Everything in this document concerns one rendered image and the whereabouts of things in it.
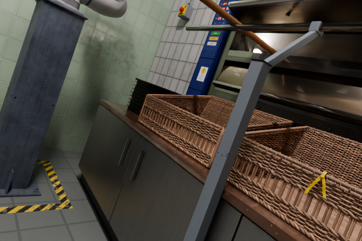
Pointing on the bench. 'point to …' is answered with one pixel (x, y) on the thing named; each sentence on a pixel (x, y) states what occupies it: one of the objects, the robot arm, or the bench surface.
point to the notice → (202, 73)
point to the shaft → (214, 6)
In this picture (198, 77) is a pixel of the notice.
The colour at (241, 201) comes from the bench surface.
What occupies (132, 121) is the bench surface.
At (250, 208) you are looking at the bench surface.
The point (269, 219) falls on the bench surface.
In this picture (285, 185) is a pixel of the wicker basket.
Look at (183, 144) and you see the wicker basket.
